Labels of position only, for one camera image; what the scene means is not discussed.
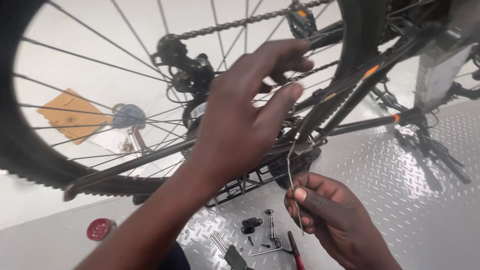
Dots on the person's left hand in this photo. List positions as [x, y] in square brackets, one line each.
[228, 127]

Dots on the person's right hand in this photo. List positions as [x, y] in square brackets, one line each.
[333, 213]

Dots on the silver hex key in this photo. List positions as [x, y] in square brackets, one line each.
[266, 252]

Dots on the small black brake part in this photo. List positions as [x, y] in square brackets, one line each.
[250, 225]

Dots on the black rear derailleur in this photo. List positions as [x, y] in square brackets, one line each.
[176, 52]

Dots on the silver wrench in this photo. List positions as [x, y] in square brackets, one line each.
[134, 140]

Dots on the blue tape roll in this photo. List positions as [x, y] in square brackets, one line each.
[129, 114]

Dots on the grey metal kickstand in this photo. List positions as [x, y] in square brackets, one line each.
[131, 165]

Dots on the dark grey flat tool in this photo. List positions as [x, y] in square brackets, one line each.
[235, 258]

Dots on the bundle of silver spokes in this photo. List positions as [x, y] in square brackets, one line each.
[219, 243]

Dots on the white paper sheet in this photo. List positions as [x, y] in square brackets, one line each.
[110, 142]

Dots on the black pedal with orange reflector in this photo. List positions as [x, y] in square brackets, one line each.
[300, 23]

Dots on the person's dark blue clothing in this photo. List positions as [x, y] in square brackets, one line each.
[174, 258]

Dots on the orange spoke reflector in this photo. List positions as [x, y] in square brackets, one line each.
[371, 71]

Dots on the brown cardboard piece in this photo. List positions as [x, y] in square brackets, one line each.
[65, 110]

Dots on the round red reflector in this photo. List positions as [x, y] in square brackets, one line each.
[98, 229]

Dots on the black spoked bicycle wheel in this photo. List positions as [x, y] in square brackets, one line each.
[15, 150]

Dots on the black bicycle frame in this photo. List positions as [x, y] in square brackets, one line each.
[375, 122]

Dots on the grey metal stand post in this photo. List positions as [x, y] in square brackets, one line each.
[438, 71]

